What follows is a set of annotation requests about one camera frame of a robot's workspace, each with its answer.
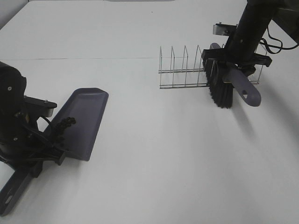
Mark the metal wire rack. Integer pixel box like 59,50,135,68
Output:
158,46,268,89

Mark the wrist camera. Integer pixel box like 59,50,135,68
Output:
43,107,55,118
213,22,237,36

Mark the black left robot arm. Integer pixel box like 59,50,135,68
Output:
0,62,65,169

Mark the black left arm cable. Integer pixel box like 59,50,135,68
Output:
23,115,61,161

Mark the purple hand brush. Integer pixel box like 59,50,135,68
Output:
202,50,262,109

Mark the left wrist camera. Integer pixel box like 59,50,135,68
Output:
43,107,55,118

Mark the pile of coffee beans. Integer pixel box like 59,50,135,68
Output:
53,117,76,147

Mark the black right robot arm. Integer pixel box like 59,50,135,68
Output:
202,0,299,76

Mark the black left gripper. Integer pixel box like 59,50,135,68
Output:
14,96,65,177

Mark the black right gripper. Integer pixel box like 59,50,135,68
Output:
202,48,272,76

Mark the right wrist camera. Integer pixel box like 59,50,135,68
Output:
213,22,237,36

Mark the purple plastic dustpan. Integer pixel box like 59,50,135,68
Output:
0,88,109,216

